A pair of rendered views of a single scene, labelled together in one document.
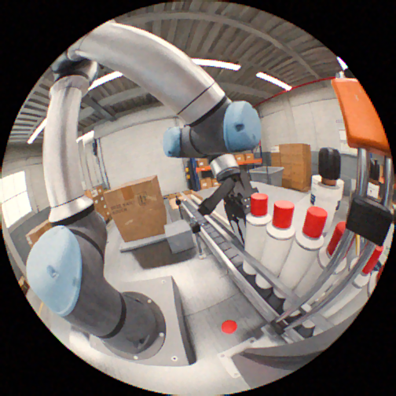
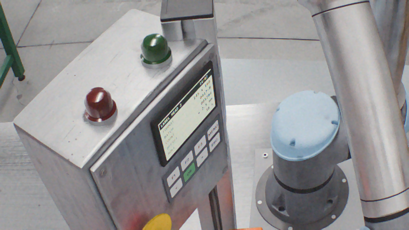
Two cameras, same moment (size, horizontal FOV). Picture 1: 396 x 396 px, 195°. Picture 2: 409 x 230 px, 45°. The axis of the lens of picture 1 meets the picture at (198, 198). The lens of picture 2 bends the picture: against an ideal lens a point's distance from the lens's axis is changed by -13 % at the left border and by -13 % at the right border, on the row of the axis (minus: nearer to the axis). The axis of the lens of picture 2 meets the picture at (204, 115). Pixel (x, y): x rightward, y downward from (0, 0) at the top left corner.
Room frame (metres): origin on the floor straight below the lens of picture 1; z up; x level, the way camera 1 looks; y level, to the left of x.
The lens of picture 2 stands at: (0.10, -0.39, 1.77)
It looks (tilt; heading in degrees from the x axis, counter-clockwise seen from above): 47 degrees down; 113
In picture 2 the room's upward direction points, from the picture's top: 8 degrees counter-clockwise
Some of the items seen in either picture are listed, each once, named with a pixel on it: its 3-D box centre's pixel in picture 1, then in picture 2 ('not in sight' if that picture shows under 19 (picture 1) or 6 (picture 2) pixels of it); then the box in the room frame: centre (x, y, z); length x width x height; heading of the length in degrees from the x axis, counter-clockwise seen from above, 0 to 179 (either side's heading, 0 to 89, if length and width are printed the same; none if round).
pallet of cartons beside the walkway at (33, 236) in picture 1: (46, 243); not in sight; (0.80, 3.70, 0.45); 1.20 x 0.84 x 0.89; 102
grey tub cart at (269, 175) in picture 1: (266, 183); not in sight; (2.21, -1.58, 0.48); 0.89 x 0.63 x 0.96; 120
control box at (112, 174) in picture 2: not in sight; (132, 149); (-0.09, -0.11, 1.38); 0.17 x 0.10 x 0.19; 72
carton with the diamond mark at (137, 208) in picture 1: (141, 204); not in sight; (0.59, 0.33, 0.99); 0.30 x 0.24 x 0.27; 13
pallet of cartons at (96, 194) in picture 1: (95, 207); not in sight; (2.72, 3.25, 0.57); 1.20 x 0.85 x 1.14; 13
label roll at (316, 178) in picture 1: (326, 192); not in sight; (0.33, -0.69, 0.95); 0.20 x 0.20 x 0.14
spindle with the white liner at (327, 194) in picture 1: (327, 195); not in sight; (0.19, -0.41, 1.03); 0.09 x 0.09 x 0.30
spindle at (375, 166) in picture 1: (372, 189); not in sight; (0.04, -0.79, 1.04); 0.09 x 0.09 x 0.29
